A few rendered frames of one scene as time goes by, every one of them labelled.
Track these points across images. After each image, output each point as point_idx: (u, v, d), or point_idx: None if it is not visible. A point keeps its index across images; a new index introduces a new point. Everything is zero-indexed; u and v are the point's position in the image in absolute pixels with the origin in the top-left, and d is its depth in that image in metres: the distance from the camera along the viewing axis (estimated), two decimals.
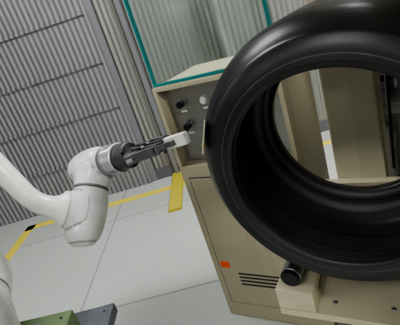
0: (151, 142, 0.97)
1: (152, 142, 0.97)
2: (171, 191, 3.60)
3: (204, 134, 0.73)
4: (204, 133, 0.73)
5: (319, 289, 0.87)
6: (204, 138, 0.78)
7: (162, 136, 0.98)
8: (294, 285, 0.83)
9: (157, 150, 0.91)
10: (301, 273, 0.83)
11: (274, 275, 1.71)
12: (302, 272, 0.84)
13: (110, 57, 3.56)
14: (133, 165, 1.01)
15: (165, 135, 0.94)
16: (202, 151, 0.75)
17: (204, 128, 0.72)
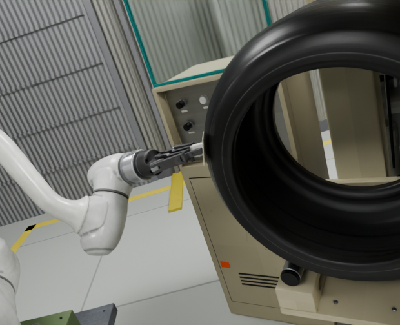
0: (177, 149, 0.95)
1: (178, 149, 0.94)
2: (171, 191, 3.60)
3: (203, 146, 0.74)
4: (203, 144, 0.74)
5: (319, 289, 0.87)
6: (204, 150, 0.79)
7: (188, 143, 0.96)
8: (283, 282, 0.84)
9: (184, 158, 0.89)
10: None
11: (274, 275, 1.71)
12: None
13: (110, 57, 3.56)
14: (157, 173, 0.98)
15: (192, 142, 0.91)
16: (204, 162, 0.76)
17: (202, 139, 0.74)
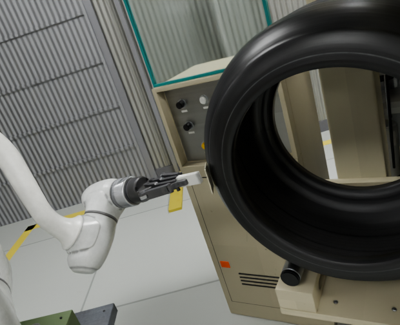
0: (164, 178, 1.02)
1: (165, 178, 1.01)
2: None
3: (207, 175, 0.77)
4: (206, 174, 0.77)
5: (319, 289, 0.87)
6: (211, 179, 0.82)
7: (174, 173, 1.03)
8: (297, 278, 0.82)
9: (170, 188, 0.96)
10: (290, 265, 0.84)
11: (274, 275, 1.71)
12: (292, 263, 0.84)
13: (110, 57, 3.56)
14: None
15: (178, 173, 0.98)
16: (211, 191, 0.79)
17: (204, 169, 0.77)
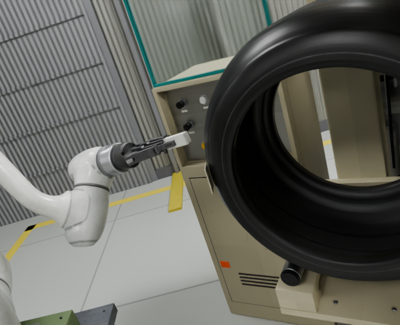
0: (152, 142, 0.97)
1: (153, 142, 0.97)
2: (171, 191, 3.60)
3: (207, 175, 0.77)
4: (206, 174, 0.77)
5: (319, 289, 0.87)
6: (211, 179, 0.82)
7: (162, 136, 0.99)
8: (297, 278, 0.82)
9: (157, 150, 0.92)
10: (290, 265, 0.84)
11: (274, 275, 1.71)
12: (292, 263, 0.84)
13: (110, 57, 3.56)
14: (133, 165, 1.01)
15: (166, 135, 0.94)
16: (211, 191, 0.79)
17: (204, 169, 0.77)
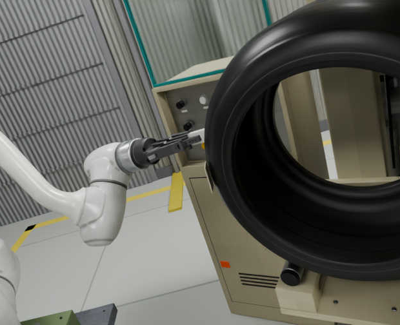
0: (175, 137, 0.93)
1: (175, 137, 0.93)
2: (171, 191, 3.60)
3: (206, 174, 0.77)
4: (206, 173, 0.77)
5: (319, 289, 0.87)
6: (211, 178, 0.82)
7: (185, 131, 0.94)
8: (297, 278, 0.82)
9: (182, 146, 0.87)
10: (290, 265, 0.84)
11: (274, 275, 1.71)
12: (292, 263, 0.84)
13: (110, 57, 3.56)
14: (154, 162, 0.97)
15: (190, 129, 0.90)
16: (211, 190, 0.79)
17: (204, 168, 0.77)
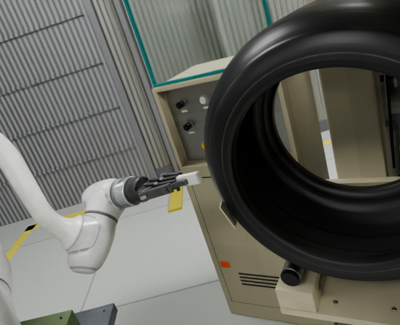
0: (164, 178, 1.01)
1: (165, 178, 1.01)
2: None
3: (224, 213, 0.80)
4: (223, 211, 0.80)
5: (319, 289, 0.87)
6: (232, 216, 0.84)
7: (174, 172, 1.02)
8: (285, 273, 0.82)
9: (170, 188, 0.95)
10: (282, 271, 0.86)
11: (274, 275, 1.71)
12: (282, 268, 0.86)
13: (110, 57, 3.56)
14: None
15: (178, 173, 0.98)
16: (233, 226, 0.81)
17: (220, 207, 0.80)
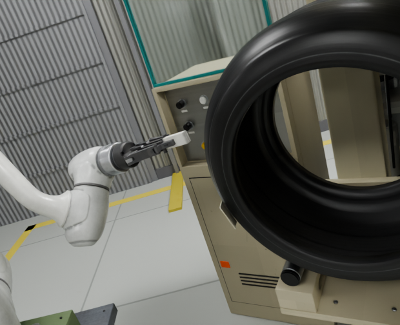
0: (151, 141, 0.97)
1: (152, 141, 0.97)
2: (171, 191, 3.60)
3: (224, 213, 0.80)
4: (223, 211, 0.80)
5: (319, 289, 0.87)
6: (232, 216, 0.84)
7: (162, 135, 0.98)
8: (285, 273, 0.82)
9: (157, 149, 0.91)
10: (282, 271, 0.86)
11: (274, 275, 1.71)
12: (282, 268, 0.86)
13: (110, 57, 3.56)
14: (133, 165, 1.01)
15: (165, 134, 0.94)
16: (233, 226, 0.81)
17: (220, 207, 0.80)
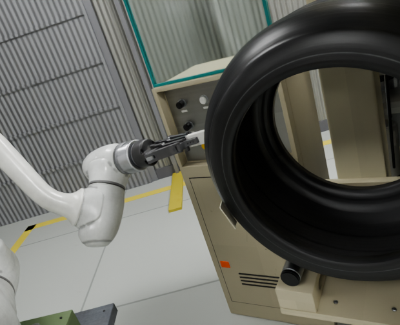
0: (173, 139, 0.94)
1: (173, 139, 0.93)
2: (171, 191, 3.60)
3: (224, 213, 0.80)
4: (223, 211, 0.80)
5: (319, 289, 0.87)
6: (232, 216, 0.84)
7: (183, 133, 0.95)
8: (285, 273, 0.82)
9: (179, 147, 0.88)
10: (282, 271, 0.86)
11: (274, 275, 1.71)
12: (282, 268, 0.86)
13: (110, 57, 3.56)
14: (152, 163, 0.97)
15: (188, 131, 0.90)
16: (233, 226, 0.81)
17: (220, 207, 0.80)
